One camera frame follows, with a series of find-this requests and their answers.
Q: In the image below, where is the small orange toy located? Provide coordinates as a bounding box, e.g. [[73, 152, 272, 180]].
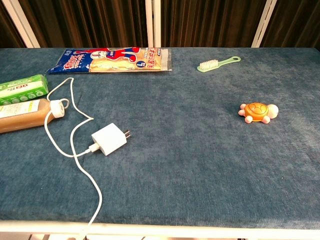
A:
[[238, 102, 280, 125]]

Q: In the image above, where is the blue table cloth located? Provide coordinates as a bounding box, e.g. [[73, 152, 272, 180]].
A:
[[0, 47, 320, 224]]

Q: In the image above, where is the white charger adapter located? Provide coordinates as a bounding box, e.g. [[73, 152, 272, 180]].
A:
[[90, 122, 132, 157]]

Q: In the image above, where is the rubber glove package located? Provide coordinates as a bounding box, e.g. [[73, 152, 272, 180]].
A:
[[46, 46, 173, 75]]

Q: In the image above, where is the dark pleated curtain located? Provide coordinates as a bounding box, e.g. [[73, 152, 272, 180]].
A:
[[0, 0, 320, 49]]

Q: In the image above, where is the brown liquid bottle white cap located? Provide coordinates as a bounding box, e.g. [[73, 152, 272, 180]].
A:
[[0, 98, 70, 134]]

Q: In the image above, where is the green wet wipes pack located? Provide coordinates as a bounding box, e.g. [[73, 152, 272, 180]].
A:
[[0, 74, 49, 106]]

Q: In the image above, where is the green handled brush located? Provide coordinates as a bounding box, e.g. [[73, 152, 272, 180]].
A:
[[196, 56, 242, 74]]

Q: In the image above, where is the white charger cable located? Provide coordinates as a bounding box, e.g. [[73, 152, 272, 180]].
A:
[[44, 77, 103, 240]]

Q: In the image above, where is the white frame post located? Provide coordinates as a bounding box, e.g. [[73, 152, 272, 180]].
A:
[[251, 0, 278, 48], [1, 0, 41, 49], [145, 0, 162, 48]]

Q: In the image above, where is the white table frame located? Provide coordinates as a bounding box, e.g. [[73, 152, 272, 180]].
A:
[[0, 219, 320, 240]]

